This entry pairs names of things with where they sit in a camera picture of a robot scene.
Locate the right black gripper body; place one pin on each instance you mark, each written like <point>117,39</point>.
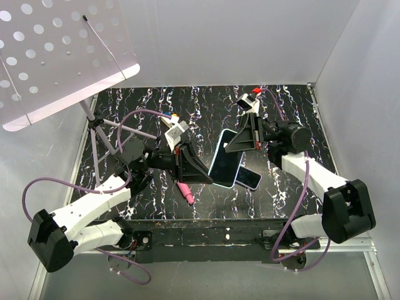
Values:
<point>269,131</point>

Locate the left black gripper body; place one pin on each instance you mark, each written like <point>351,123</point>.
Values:
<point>166,159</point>

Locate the phone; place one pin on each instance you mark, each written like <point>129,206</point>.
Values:
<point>248,178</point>
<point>225,166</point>

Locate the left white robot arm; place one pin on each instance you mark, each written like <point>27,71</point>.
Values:
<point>56,237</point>

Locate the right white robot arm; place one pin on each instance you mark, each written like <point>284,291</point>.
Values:
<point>346,205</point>

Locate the phone in purple case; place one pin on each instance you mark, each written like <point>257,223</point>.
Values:
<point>248,178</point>

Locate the pink marker pen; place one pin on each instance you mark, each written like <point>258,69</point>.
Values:
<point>186,192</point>

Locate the white blue yellow toy blocks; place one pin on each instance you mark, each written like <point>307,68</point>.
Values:
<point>174,118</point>

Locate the perforated white music stand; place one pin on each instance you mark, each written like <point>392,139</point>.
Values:
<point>55,54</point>

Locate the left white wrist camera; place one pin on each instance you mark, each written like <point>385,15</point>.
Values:
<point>174,135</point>

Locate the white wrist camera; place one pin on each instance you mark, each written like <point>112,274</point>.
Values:
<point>174,135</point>
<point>249,102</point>

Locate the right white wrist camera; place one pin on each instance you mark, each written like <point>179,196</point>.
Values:
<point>249,102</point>

